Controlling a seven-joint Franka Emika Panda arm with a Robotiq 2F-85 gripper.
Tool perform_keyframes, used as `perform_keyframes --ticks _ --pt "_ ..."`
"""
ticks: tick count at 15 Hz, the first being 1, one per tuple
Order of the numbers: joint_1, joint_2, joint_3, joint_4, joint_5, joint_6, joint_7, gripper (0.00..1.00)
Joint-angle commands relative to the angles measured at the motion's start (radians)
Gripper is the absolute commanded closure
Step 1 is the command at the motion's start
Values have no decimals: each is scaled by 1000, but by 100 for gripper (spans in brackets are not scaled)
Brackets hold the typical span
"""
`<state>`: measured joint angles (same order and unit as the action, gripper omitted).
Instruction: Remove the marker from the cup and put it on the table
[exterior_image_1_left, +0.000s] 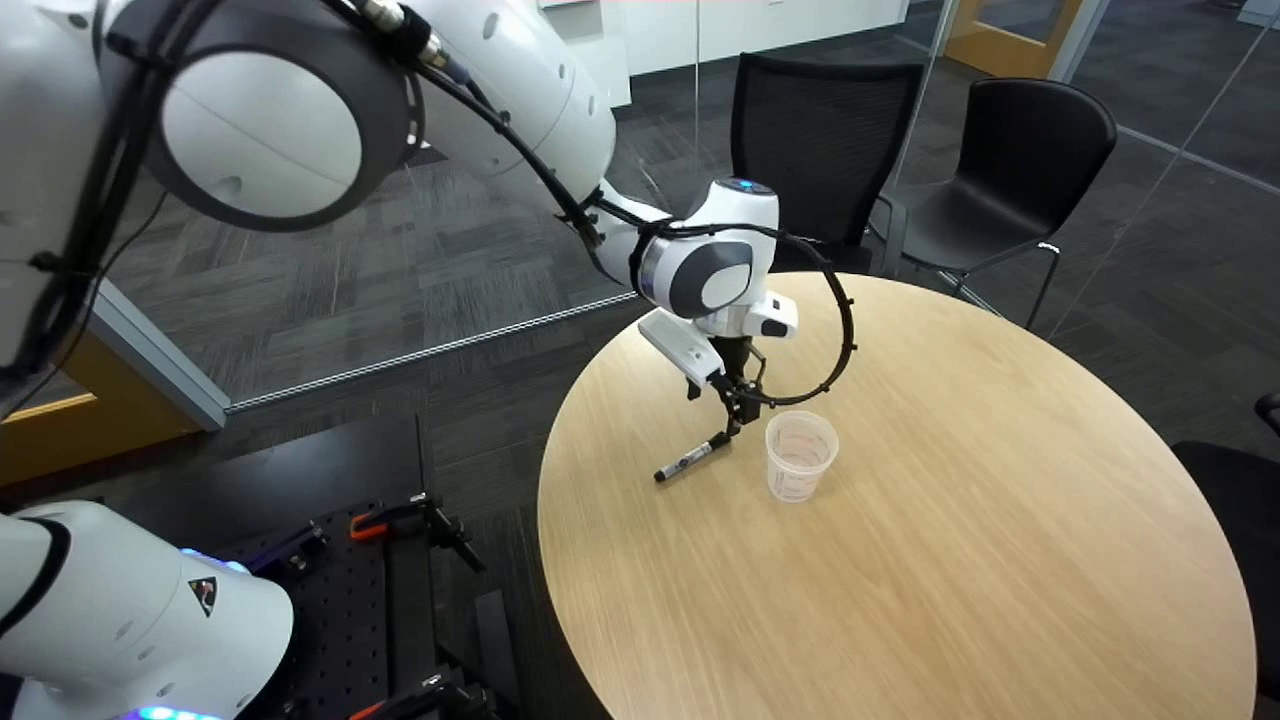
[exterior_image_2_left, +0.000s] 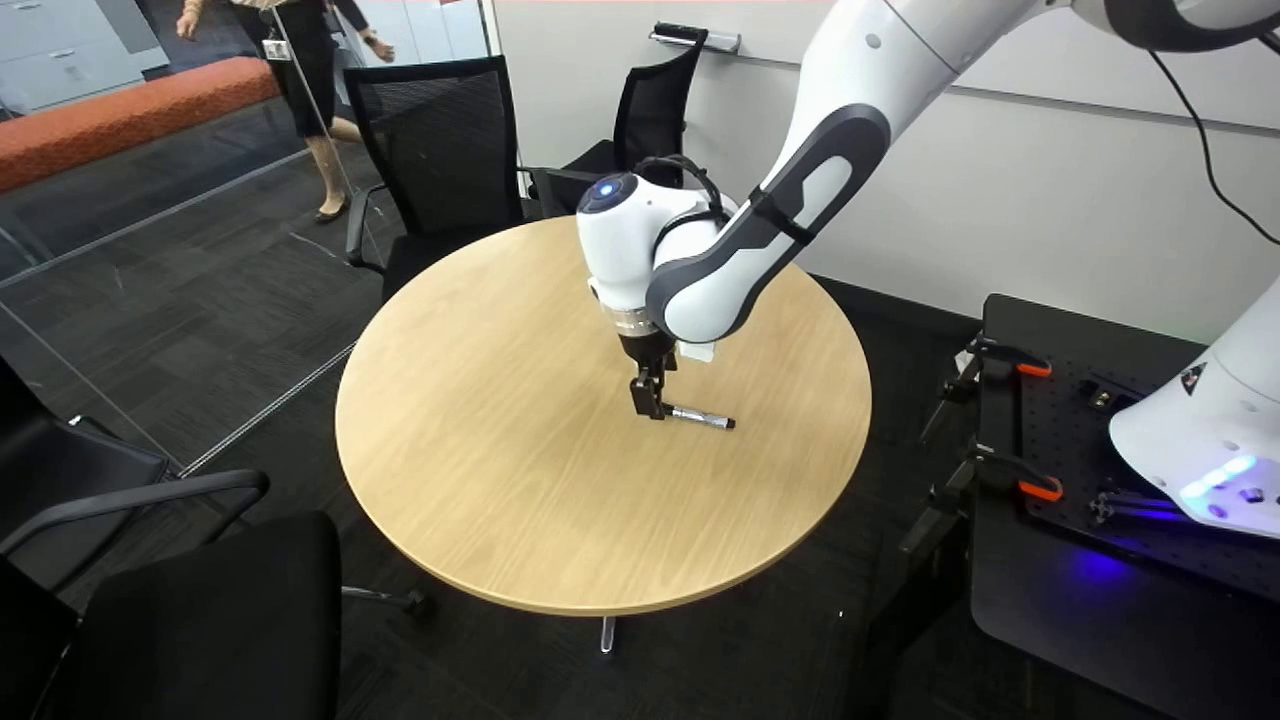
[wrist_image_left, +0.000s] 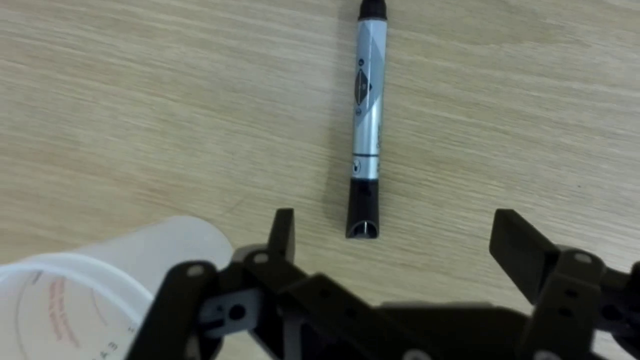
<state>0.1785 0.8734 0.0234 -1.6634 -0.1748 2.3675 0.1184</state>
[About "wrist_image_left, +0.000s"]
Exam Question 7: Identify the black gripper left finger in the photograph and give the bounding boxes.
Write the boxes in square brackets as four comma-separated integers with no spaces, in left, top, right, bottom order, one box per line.
[127,208,417,360]

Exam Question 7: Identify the black and silver marker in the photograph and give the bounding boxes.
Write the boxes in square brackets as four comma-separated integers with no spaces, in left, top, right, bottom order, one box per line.
[344,0,393,239]

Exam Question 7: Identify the translucent plastic measuring cup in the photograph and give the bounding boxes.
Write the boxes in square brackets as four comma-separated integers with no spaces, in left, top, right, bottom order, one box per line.
[0,213,237,360]

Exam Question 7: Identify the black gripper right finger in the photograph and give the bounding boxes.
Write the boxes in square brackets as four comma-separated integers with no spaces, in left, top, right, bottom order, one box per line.
[488,208,640,360]

